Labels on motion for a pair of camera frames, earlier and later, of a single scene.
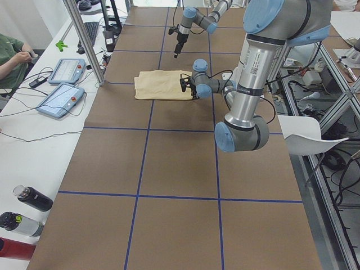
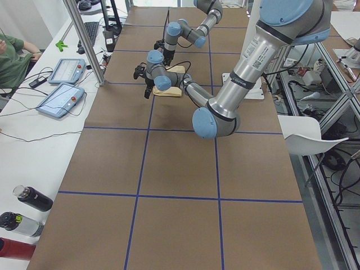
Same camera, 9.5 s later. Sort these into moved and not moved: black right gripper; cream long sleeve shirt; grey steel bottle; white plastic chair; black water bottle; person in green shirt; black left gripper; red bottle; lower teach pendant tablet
Moved: black left gripper; black right gripper; cream long sleeve shirt
Not moved: black water bottle; white plastic chair; grey steel bottle; red bottle; person in green shirt; lower teach pendant tablet
